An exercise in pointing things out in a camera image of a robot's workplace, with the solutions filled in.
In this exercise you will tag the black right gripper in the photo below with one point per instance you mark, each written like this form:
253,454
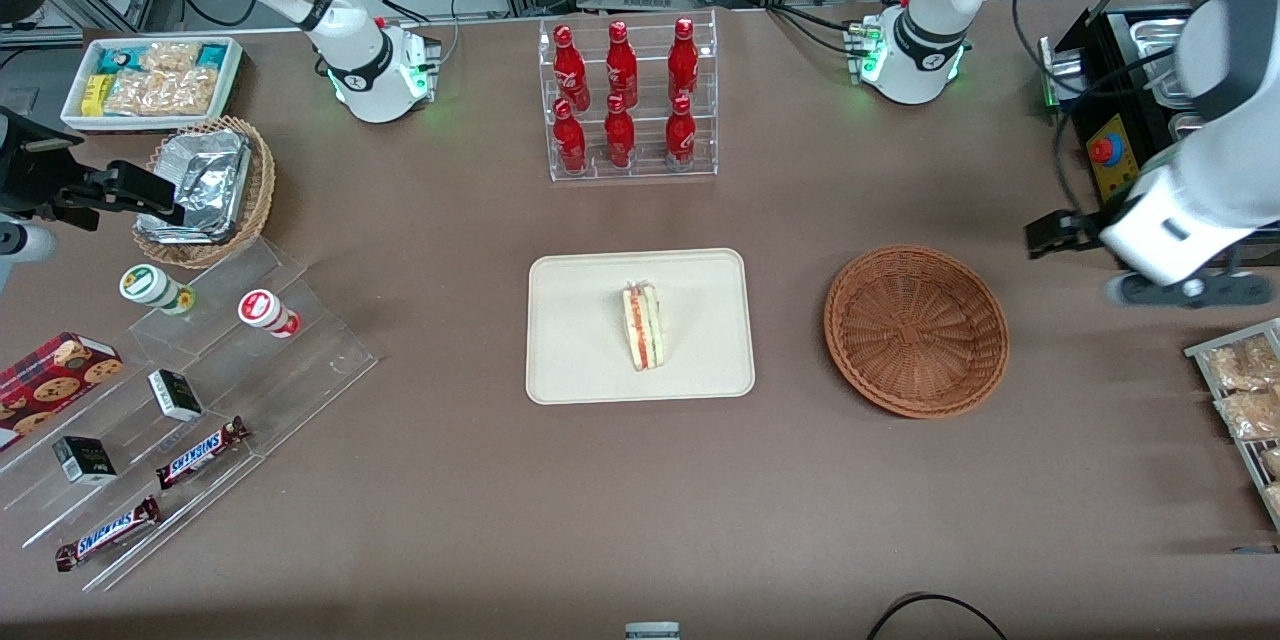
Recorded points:
30,172

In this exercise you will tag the triangle sandwich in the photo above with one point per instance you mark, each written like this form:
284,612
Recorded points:
645,325

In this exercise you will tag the small light wicker basket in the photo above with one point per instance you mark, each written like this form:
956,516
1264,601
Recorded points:
262,180

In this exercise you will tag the large brown wicker basket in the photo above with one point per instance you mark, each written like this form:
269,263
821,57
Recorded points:
915,330

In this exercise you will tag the cream rectangular tray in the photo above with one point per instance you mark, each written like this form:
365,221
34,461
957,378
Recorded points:
580,320

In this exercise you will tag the yellow emergency stop box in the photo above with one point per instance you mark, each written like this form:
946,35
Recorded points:
1112,175

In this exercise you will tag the white plastic snack bin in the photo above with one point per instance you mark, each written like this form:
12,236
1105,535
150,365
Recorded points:
70,115

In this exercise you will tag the stacked aluminium foil trays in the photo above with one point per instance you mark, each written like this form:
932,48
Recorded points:
205,175

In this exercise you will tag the green sunflower yogurt cup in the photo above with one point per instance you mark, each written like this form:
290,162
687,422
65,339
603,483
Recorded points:
150,286

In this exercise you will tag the yellow snack pack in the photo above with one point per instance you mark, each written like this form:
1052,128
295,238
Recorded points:
95,95

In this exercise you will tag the clear rice cracker bag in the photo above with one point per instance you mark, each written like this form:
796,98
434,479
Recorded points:
170,55
160,92

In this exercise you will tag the teal snack pack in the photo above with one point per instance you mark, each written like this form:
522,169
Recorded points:
212,56
118,58

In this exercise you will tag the red lidded yogurt cup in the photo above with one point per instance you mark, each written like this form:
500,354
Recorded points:
265,312

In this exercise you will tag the red plaid cookie box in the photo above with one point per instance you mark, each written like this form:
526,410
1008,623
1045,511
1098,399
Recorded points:
50,385

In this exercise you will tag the black food warmer counter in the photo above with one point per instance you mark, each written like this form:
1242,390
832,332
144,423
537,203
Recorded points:
1130,35

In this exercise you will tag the small black carton box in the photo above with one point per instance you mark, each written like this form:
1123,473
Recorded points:
175,395
85,460

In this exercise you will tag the clear fried snack bag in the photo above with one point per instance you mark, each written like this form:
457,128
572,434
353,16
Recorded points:
1240,365
1250,415

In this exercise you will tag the clear acrylic stepped shelf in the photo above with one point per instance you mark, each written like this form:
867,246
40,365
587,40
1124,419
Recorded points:
300,360

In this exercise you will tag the Snickers chocolate bar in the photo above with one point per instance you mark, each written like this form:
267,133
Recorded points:
200,453
108,533

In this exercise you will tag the red cola bottle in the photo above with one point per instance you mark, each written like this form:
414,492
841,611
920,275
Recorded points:
683,60
621,65
568,65
680,132
619,134

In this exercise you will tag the clear acrylic bottle rack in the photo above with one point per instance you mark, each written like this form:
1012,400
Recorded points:
645,165

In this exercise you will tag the red cola cans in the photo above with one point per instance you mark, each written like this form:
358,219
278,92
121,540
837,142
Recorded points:
569,138

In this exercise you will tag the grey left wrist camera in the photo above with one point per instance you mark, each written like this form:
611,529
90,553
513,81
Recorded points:
1190,290

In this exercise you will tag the silver metal bracket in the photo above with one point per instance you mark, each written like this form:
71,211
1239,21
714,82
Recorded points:
1065,70

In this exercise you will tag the grey camera top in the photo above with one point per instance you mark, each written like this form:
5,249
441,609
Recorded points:
652,632

